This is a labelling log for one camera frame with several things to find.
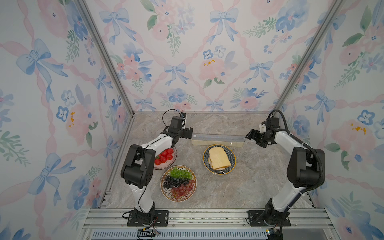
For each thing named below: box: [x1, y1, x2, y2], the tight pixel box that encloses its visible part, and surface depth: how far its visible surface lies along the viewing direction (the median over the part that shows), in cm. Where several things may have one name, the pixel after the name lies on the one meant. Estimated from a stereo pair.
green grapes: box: [169, 166, 193, 180], surface depth 87 cm
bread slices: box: [208, 147, 232, 170], surface depth 94 cm
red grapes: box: [170, 179, 196, 199], surface depth 81 cm
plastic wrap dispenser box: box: [191, 133, 246, 147], surface depth 100 cm
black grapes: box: [163, 176, 190, 189], surface depth 83 cm
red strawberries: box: [154, 148, 174, 166], surface depth 94 cm
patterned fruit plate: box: [160, 165, 197, 202], surface depth 83 cm
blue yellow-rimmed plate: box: [202, 144, 237, 175], surface depth 94 cm
